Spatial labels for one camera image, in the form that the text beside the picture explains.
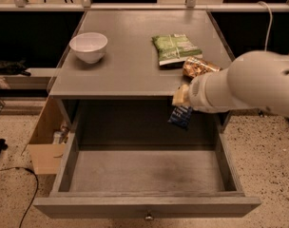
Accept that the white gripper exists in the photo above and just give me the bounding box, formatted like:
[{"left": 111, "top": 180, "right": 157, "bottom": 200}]
[{"left": 172, "top": 72, "right": 229, "bottom": 113}]

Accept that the dark blue rxbar wrapper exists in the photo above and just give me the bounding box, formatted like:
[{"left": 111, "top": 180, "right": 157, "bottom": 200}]
[{"left": 167, "top": 106, "right": 193, "bottom": 129}]

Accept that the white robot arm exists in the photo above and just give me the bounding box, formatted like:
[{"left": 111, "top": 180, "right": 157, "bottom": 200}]
[{"left": 172, "top": 51, "right": 289, "bottom": 119}]

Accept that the open grey top drawer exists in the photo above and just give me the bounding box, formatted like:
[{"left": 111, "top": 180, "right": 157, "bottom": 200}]
[{"left": 33, "top": 104, "right": 262, "bottom": 220}]

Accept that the gold brown snack bag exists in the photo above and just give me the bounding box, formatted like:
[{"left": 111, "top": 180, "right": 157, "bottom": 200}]
[{"left": 183, "top": 56, "right": 221, "bottom": 79}]

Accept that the green snack bag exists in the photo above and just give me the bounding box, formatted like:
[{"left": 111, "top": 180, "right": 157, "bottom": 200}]
[{"left": 152, "top": 33, "right": 202, "bottom": 67}]

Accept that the white ceramic bowl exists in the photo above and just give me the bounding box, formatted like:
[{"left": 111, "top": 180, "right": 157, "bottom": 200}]
[{"left": 69, "top": 32, "right": 108, "bottom": 64}]

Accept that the brown cardboard box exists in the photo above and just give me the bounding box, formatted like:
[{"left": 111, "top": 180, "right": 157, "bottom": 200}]
[{"left": 27, "top": 98, "right": 68, "bottom": 175}]

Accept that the black object on ledge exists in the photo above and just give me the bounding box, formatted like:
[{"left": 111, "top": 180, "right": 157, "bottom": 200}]
[{"left": 0, "top": 60, "right": 31, "bottom": 76}]

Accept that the white hanging cable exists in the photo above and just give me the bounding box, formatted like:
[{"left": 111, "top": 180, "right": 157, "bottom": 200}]
[{"left": 257, "top": 0, "right": 274, "bottom": 52}]

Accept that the black floor cable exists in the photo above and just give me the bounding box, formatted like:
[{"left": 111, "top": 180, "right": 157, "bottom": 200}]
[{"left": 0, "top": 166, "right": 40, "bottom": 228}]

